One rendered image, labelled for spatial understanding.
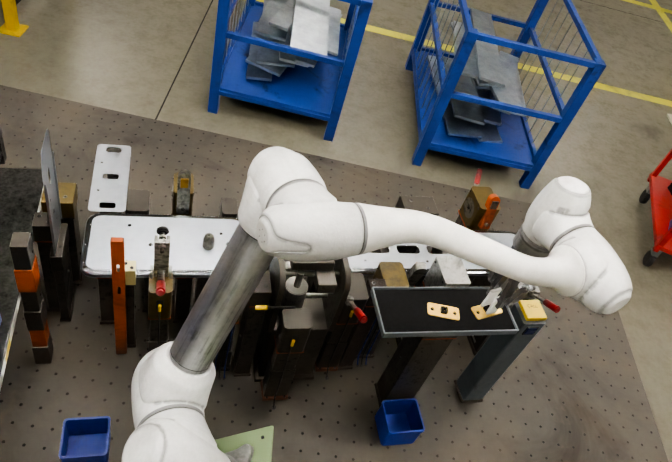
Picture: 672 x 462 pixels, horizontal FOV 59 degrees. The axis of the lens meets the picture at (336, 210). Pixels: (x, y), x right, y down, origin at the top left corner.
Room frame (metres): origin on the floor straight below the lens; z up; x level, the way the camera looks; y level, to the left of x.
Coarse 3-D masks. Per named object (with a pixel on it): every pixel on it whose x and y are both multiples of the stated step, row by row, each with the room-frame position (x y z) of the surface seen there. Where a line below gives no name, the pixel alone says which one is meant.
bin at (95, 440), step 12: (72, 420) 0.59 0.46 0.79; (84, 420) 0.60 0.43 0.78; (96, 420) 0.61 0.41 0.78; (108, 420) 0.61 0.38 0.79; (72, 432) 0.59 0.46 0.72; (84, 432) 0.60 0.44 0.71; (96, 432) 0.61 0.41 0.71; (108, 432) 0.59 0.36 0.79; (60, 444) 0.52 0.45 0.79; (72, 444) 0.56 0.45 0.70; (84, 444) 0.57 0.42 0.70; (96, 444) 0.58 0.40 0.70; (108, 444) 0.56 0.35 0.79; (60, 456) 0.50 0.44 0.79; (72, 456) 0.51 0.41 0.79; (84, 456) 0.52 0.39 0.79; (96, 456) 0.53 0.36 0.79; (108, 456) 0.56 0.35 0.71
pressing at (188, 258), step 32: (96, 224) 1.03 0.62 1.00; (128, 224) 1.06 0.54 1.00; (160, 224) 1.10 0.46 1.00; (192, 224) 1.13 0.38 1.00; (224, 224) 1.17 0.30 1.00; (96, 256) 0.92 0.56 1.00; (128, 256) 0.96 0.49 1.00; (192, 256) 1.02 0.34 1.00; (352, 256) 1.21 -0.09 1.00; (384, 256) 1.25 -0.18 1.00; (416, 256) 1.30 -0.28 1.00
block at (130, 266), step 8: (128, 264) 0.89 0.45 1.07; (128, 272) 0.87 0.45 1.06; (128, 280) 0.87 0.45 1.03; (128, 288) 0.87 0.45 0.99; (128, 296) 0.87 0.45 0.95; (128, 304) 0.87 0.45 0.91; (128, 312) 0.87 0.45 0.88; (128, 320) 0.87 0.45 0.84; (128, 328) 0.87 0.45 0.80; (128, 336) 0.87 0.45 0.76; (136, 336) 0.90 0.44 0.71; (128, 344) 0.87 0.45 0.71
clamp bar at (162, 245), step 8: (160, 232) 0.90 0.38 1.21; (168, 232) 0.91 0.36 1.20; (160, 240) 0.87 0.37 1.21; (168, 240) 0.88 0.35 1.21; (160, 248) 0.86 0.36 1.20; (168, 248) 0.88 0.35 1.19; (160, 256) 0.88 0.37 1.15; (168, 256) 0.88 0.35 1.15; (160, 264) 0.88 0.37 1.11; (168, 264) 0.89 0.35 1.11; (168, 272) 0.90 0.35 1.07
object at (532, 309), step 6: (522, 300) 1.11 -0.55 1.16; (528, 300) 1.12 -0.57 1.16; (534, 300) 1.12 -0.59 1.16; (522, 306) 1.09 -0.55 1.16; (528, 306) 1.09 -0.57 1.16; (534, 306) 1.10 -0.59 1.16; (540, 306) 1.11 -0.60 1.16; (528, 312) 1.07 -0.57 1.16; (534, 312) 1.08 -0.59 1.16; (540, 312) 1.09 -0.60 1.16; (528, 318) 1.05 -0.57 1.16; (534, 318) 1.06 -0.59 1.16; (540, 318) 1.07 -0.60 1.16; (546, 318) 1.07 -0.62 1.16
